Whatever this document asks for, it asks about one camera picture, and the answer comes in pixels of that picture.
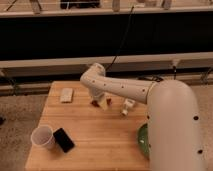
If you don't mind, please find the small white plastic bottle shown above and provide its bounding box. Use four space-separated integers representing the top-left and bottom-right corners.
121 98 135 116

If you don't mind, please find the black hanging cable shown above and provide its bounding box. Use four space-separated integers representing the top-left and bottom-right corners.
104 4 136 72

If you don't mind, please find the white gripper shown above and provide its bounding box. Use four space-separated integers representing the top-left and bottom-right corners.
90 88 108 110

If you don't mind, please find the white paper cup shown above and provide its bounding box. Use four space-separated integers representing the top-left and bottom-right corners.
31 125 55 149

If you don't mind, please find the white rectangular sponge block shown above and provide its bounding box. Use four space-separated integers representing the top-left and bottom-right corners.
60 88 73 103

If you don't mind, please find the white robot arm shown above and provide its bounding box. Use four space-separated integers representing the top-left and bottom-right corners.
80 63 207 171

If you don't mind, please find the black smartphone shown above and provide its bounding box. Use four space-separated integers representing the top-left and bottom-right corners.
53 128 75 153

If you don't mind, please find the green ceramic bowl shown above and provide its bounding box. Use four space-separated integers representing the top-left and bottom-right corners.
137 123 149 158

